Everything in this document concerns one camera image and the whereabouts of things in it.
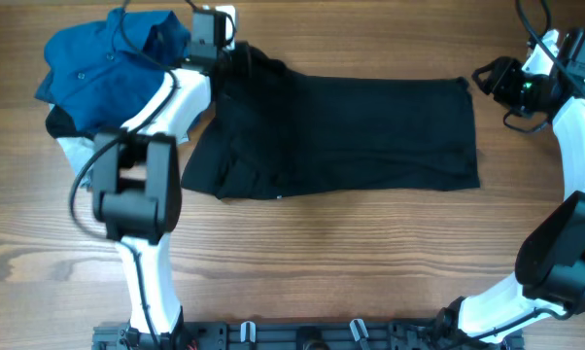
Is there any black cable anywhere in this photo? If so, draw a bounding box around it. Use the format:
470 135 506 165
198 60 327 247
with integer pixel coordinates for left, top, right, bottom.
67 0 238 350
437 0 585 349

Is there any navy folded shirt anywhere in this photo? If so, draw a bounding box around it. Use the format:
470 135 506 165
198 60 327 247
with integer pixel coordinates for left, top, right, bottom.
45 104 216 147

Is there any left black cable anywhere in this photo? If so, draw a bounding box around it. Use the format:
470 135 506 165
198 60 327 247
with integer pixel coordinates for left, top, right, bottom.
67 0 238 350

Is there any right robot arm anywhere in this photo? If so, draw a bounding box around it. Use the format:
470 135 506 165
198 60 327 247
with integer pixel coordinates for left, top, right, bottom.
415 28 585 349

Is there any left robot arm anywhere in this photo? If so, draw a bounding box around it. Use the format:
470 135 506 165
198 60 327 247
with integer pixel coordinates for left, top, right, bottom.
90 68 197 349

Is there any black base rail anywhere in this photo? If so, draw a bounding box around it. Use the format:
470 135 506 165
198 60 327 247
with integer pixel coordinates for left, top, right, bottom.
91 318 525 350

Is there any blue polo shirt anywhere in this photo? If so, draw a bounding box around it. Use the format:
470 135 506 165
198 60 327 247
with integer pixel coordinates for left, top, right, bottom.
35 8 190 131

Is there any grey folded shirt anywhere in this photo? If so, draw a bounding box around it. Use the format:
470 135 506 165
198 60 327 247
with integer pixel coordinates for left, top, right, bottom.
55 130 190 179

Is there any black polo shirt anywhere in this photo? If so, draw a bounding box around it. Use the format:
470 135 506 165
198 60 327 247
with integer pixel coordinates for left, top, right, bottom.
181 46 480 199

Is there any right black cable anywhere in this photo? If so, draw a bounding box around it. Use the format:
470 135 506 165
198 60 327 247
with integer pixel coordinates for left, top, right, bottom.
437 0 585 349

